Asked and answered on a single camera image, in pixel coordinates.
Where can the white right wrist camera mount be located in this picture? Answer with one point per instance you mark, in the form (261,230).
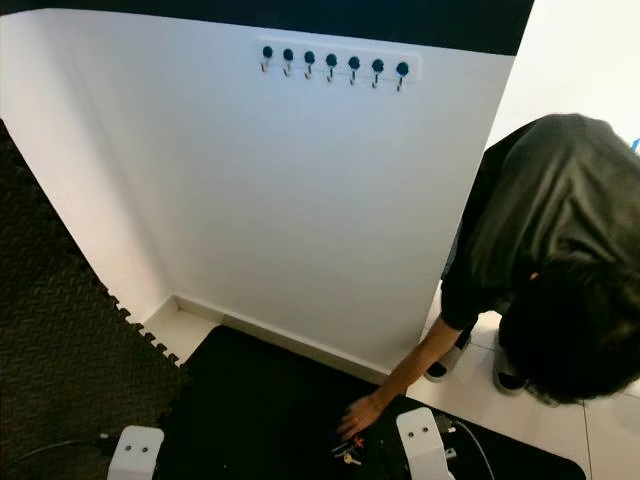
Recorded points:
(423,445)

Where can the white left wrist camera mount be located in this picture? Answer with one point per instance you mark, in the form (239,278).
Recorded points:
(135,455)

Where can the person's right hand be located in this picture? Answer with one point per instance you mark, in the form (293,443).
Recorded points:
(360,415)

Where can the grey slipper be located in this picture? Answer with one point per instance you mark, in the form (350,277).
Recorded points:
(445,364)
(508,370)

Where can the person in dark shirt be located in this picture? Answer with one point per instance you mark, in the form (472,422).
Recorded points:
(560,200)

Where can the teal knob metal hook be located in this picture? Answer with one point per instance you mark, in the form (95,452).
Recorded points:
(402,68)
(309,57)
(354,62)
(288,54)
(331,60)
(267,51)
(377,65)

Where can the person's right forearm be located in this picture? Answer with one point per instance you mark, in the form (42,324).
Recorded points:
(415,365)

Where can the black mat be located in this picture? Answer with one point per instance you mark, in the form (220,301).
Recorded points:
(260,410)

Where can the key bunch with red tag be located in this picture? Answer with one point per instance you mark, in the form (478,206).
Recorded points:
(348,455)

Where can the dark interlocking foam mat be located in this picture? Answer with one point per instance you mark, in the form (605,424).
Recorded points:
(60,350)

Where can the white wall hook rail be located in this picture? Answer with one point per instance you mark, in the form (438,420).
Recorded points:
(342,53)

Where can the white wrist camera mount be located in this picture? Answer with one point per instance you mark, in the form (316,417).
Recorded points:
(423,445)
(135,455)

